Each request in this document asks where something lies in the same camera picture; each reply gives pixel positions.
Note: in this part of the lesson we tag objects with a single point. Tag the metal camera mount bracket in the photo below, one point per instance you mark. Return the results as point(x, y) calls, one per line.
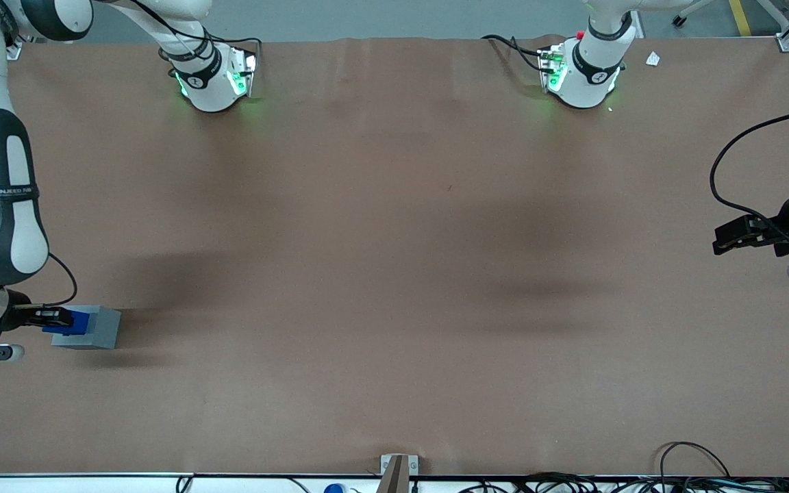
point(398, 472)

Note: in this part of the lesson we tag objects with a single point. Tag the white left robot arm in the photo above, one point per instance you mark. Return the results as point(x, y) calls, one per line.
point(583, 82)

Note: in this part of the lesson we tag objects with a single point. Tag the white paper scrap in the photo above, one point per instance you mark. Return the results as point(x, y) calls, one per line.
point(653, 59)

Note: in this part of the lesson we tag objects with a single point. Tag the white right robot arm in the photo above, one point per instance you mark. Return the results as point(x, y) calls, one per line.
point(4, 239)

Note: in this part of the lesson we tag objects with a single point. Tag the black chair caster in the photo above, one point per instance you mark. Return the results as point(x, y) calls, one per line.
point(677, 20)

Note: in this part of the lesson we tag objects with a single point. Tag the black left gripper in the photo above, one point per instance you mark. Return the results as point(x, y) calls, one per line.
point(787, 220)

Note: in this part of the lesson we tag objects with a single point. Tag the blue plastic part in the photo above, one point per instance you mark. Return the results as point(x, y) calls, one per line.
point(80, 322)

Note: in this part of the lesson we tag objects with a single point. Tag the brown table cover sheet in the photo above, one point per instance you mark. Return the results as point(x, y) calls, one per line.
point(394, 274)

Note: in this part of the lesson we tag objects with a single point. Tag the gray square base block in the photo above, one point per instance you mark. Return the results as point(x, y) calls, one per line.
point(105, 329)

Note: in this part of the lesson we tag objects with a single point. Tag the small blue round object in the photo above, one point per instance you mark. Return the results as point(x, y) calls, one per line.
point(333, 489)

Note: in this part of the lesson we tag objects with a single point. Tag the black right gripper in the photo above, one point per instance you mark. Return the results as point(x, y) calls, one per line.
point(22, 314)

